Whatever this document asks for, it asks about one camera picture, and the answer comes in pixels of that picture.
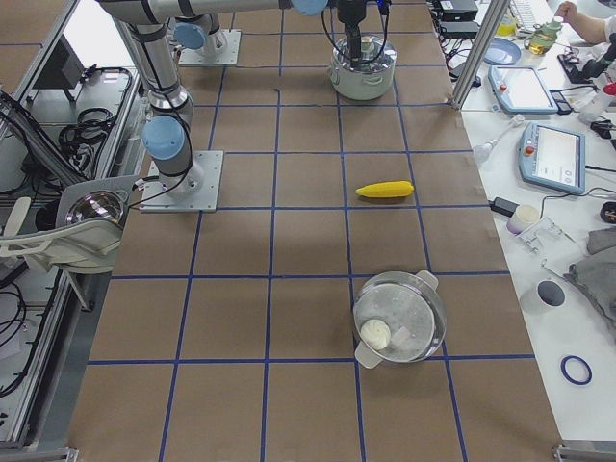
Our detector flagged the white steamed bun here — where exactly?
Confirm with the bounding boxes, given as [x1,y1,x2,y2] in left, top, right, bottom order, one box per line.
[360,319,391,350]

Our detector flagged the white cup dark lid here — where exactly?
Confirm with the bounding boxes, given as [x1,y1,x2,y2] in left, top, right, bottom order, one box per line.
[520,279,566,315]

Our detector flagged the teach pendant tablet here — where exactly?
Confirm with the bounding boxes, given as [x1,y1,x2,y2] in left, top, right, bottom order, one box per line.
[488,65,559,115]
[518,122,586,195]

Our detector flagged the person's hand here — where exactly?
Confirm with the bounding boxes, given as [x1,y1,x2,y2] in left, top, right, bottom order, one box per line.
[554,1,579,24]

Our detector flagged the green tea jar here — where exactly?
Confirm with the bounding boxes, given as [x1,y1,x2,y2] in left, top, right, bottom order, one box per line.
[524,16,563,56]

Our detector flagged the steel bowl on chair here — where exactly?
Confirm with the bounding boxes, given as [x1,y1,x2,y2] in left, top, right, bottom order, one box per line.
[64,191,124,224]

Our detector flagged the aluminium frame post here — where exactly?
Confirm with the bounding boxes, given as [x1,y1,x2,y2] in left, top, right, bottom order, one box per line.
[450,0,509,110]

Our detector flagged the yellow plastic corn cob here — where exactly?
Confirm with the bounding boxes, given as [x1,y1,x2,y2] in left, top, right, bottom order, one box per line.
[355,180,415,199]

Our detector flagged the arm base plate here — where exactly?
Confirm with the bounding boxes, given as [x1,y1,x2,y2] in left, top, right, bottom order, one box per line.
[138,150,224,213]
[175,28,242,67]

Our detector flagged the purple white cup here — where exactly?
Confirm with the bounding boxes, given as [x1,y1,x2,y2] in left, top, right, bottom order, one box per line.
[506,204,540,235]

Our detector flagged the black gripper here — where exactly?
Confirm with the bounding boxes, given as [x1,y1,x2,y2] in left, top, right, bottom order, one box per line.
[335,0,368,66]

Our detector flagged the steel steamer pot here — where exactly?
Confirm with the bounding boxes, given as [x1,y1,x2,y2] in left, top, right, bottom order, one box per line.
[352,270,447,369]

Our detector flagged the black power adapter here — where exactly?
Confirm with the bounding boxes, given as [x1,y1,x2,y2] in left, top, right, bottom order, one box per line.
[489,197,519,218]

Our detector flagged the blue rubber ring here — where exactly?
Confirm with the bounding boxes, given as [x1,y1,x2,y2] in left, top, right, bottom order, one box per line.
[560,354,593,386]

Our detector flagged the far teach pendant tablet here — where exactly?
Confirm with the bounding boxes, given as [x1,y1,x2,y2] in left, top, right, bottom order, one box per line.
[488,65,559,115]

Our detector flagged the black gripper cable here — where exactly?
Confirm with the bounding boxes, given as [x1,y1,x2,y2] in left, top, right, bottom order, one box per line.
[321,7,347,52]

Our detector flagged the pale green electric pot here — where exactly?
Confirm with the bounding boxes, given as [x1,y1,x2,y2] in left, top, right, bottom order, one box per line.
[328,58,396,101]

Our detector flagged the near teach pendant tablet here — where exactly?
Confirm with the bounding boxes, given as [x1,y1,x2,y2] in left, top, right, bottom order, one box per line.
[518,122,586,195]

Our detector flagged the glass pot lid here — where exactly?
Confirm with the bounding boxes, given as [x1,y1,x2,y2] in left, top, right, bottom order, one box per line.
[332,35,398,73]

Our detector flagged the blue plate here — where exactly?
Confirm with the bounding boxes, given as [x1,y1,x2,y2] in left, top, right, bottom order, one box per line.
[483,38,522,65]

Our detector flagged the grey cloth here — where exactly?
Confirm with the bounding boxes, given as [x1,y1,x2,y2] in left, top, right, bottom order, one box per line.
[564,228,616,333]

